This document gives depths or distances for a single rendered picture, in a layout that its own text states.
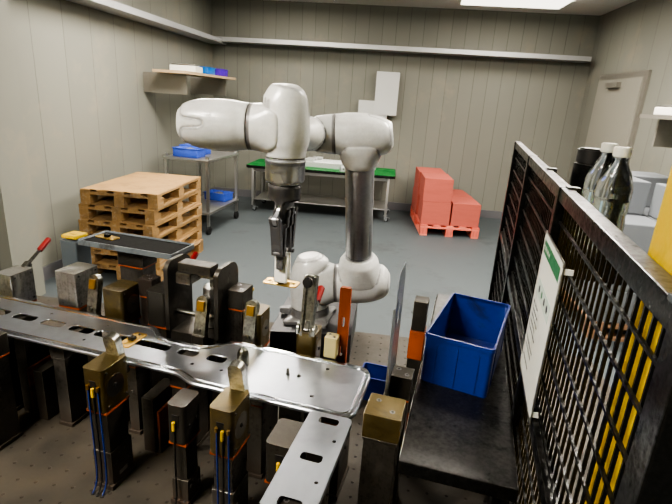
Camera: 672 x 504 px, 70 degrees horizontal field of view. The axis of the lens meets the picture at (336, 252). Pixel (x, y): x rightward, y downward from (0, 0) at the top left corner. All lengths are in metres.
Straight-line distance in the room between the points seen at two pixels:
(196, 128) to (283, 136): 0.19
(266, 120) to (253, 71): 7.06
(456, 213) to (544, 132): 2.18
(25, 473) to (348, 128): 1.32
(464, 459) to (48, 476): 1.06
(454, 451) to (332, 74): 7.12
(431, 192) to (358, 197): 4.81
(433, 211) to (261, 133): 5.56
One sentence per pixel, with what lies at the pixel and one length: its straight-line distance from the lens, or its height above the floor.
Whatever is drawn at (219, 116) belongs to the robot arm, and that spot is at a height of 1.63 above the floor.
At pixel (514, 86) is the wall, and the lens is 7.96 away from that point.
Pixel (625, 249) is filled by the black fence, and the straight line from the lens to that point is 0.61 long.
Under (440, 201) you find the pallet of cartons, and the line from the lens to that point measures 6.50.
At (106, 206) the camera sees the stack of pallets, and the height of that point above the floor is 0.65.
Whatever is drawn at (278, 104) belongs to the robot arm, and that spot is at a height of 1.66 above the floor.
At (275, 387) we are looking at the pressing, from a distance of 1.24.
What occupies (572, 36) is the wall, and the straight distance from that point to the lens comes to 8.18.
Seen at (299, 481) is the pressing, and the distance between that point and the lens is 1.00.
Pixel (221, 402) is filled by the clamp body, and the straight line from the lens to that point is 1.12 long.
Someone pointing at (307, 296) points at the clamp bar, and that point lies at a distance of 1.35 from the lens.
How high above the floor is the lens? 1.69
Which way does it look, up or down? 18 degrees down
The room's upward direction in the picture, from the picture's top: 4 degrees clockwise
